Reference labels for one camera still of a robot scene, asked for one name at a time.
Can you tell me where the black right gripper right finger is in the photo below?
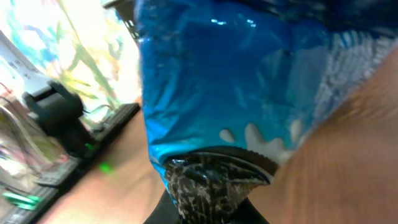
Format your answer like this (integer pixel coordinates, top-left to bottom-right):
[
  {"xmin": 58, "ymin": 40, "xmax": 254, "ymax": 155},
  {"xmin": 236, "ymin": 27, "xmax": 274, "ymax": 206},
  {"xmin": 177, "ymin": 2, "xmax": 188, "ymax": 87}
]
[{"xmin": 231, "ymin": 198, "xmax": 269, "ymax": 224}]

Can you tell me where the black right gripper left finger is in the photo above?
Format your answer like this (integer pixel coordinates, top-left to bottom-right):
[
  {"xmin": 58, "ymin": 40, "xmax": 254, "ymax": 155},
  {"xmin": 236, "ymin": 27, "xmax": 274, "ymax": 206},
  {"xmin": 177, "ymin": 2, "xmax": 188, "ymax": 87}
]
[{"xmin": 144, "ymin": 190, "xmax": 180, "ymax": 224}]

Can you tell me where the blue Oreo cookie pack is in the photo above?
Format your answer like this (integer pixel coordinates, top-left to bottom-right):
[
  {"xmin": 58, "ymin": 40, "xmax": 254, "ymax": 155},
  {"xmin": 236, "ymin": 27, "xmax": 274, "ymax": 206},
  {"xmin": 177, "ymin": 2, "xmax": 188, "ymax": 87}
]
[{"xmin": 134, "ymin": 0, "xmax": 397, "ymax": 223}]

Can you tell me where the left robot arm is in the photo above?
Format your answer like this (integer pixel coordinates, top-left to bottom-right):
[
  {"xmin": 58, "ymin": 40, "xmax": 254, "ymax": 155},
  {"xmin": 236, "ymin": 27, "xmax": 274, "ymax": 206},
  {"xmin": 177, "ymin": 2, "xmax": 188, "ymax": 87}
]
[{"xmin": 22, "ymin": 81, "xmax": 95, "ymax": 158}]

